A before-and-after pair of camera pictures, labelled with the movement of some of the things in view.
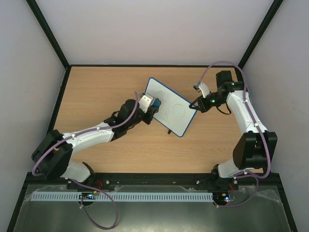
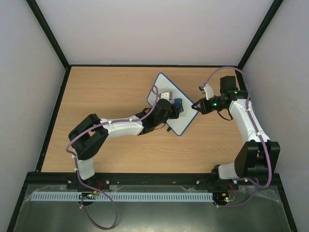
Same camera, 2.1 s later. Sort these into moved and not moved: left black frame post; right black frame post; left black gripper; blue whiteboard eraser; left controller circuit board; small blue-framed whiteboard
Moved: small blue-framed whiteboard; left black gripper; blue whiteboard eraser
Not moved: left controller circuit board; right black frame post; left black frame post
